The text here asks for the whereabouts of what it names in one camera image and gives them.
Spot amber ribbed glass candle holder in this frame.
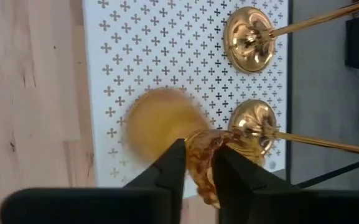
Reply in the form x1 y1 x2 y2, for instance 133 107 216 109
123 86 266 210

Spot tall gold candlestick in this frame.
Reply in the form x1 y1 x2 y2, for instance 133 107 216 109
228 98 359 158

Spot white perforated metal shelf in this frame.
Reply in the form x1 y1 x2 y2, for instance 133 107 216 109
82 0 289 198

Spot medium gold candlestick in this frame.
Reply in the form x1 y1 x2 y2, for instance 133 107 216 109
223 0 359 75

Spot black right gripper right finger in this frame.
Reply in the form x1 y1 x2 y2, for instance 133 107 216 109
212 143 359 224

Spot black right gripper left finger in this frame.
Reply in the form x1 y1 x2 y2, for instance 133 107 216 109
0 138 187 224

